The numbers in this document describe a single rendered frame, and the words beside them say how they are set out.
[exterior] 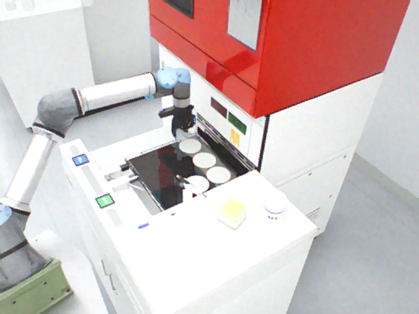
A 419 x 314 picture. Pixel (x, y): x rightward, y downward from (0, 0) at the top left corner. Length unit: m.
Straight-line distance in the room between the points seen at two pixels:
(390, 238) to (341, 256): 0.40
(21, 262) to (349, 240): 2.02
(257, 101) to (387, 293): 1.60
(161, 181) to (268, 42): 0.70
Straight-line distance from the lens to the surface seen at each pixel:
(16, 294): 1.28
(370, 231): 2.81
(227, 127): 1.62
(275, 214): 1.33
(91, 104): 1.33
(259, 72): 1.27
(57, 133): 1.43
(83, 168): 1.59
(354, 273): 2.55
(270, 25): 1.20
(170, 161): 1.65
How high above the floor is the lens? 2.00
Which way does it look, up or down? 41 degrees down
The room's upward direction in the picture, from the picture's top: 3 degrees clockwise
